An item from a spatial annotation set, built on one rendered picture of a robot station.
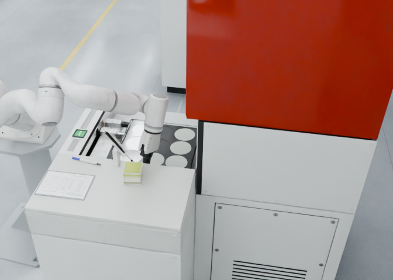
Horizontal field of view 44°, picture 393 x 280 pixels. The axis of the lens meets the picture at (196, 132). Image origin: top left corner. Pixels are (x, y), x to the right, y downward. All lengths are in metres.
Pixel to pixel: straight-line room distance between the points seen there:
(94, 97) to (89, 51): 3.33
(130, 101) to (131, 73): 2.76
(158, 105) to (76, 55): 3.12
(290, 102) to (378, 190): 1.92
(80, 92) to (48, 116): 0.16
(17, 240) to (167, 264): 1.42
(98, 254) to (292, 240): 0.89
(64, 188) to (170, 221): 0.47
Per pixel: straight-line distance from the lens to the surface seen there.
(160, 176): 2.04
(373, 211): 3.47
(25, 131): 2.56
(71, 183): 2.06
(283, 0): 1.66
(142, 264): 2.04
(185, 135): 2.37
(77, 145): 2.26
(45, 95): 1.91
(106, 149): 2.34
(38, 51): 5.26
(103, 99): 1.85
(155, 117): 2.06
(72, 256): 2.14
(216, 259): 2.49
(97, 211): 1.92
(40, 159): 2.64
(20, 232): 3.25
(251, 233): 2.31
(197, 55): 1.77
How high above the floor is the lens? 2.34
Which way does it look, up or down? 37 degrees down
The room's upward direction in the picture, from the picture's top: 1 degrees clockwise
